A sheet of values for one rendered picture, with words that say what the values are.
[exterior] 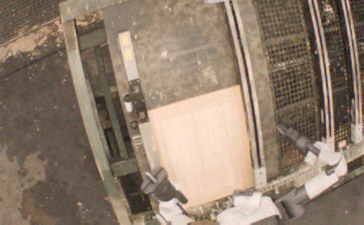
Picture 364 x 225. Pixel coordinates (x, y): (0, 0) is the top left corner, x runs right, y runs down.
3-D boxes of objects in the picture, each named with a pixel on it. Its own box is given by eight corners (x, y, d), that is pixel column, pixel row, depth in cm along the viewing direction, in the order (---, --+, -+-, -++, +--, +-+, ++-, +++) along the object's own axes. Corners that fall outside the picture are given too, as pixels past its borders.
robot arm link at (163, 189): (133, 185, 189) (145, 195, 199) (153, 197, 185) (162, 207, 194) (153, 161, 193) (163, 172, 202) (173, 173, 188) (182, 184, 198)
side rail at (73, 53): (118, 217, 255) (121, 227, 245) (62, 19, 217) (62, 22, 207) (127, 215, 256) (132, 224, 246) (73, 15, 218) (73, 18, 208)
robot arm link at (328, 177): (343, 161, 195) (304, 188, 201) (350, 179, 199) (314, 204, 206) (339, 149, 206) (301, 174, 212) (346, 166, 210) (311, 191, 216)
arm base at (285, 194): (304, 205, 217) (308, 210, 205) (282, 220, 217) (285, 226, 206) (293, 183, 216) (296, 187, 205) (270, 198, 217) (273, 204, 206)
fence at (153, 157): (164, 213, 254) (166, 216, 250) (117, 32, 221) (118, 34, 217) (173, 210, 255) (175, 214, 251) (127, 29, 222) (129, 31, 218)
